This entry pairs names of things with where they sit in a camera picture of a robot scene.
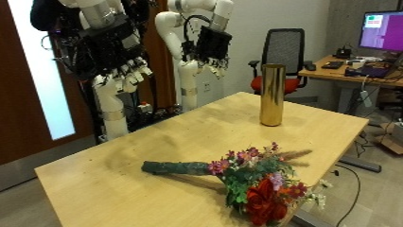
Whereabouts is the gold cylinder vase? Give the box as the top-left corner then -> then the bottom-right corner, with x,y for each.
259,63 -> 288,128

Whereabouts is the black desk device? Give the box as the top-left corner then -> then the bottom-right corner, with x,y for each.
336,45 -> 353,61

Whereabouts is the white power strip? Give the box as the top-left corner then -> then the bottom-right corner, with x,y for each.
360,89 -> 374,109

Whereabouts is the computer monitor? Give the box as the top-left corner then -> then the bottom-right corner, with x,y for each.
358,10 -> 403,53

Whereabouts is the flower bouquet with stem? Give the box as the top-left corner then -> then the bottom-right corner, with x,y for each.
142,141 -> 334,227

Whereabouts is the cardboard box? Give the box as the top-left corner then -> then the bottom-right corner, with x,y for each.
374,121 -> 403,155

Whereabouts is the grey table foot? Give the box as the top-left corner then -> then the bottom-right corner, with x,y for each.
338,155 -> 384,174

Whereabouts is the black keyboard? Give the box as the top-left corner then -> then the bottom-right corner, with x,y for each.
321,61 -> 345,70

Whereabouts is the frosted door window panel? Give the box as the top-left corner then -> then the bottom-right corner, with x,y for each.
7,0 -> 78,142

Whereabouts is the black mesh office chair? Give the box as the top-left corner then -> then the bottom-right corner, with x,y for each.
249,27 -> 316,96

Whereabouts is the person in dark clothing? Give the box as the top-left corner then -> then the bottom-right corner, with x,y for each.
30,0 -> 64,32

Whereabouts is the black floor cable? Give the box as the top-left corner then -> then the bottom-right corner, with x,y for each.
334,164 -> 364,227

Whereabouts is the wooden office desk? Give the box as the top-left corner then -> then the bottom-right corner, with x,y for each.
298,55 -> 403,115

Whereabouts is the red emergency stop button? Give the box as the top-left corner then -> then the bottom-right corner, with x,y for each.
138,100 -> 155,114

